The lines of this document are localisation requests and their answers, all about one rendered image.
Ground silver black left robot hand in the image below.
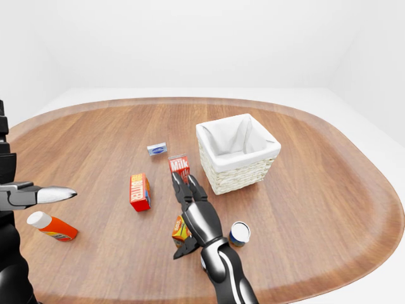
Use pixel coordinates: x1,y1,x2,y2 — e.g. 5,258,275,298
0,181,78,212

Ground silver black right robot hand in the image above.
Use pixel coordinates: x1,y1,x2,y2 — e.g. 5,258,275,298
171,172,229,260

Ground orange juice carton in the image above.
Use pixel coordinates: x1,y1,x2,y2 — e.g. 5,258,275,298
171,215,193,249

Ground white wicker basket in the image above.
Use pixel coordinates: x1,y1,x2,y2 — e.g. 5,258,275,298
195,113,282,196

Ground white cloth basket liner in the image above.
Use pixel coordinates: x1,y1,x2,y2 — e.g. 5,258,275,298
195,113,282,174

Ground orange bottle with white cap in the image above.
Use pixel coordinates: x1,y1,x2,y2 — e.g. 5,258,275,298
26,211,78,243

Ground blue tin with white lid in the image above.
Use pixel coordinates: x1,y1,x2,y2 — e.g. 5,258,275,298
228,221,251,248

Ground red milk carton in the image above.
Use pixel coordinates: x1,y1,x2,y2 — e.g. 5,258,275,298
167,153,191,184

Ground red butter box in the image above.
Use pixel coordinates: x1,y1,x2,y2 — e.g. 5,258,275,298
129,172,152,212

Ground small blue white box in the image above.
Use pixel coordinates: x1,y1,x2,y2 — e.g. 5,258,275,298
146,142,168,157

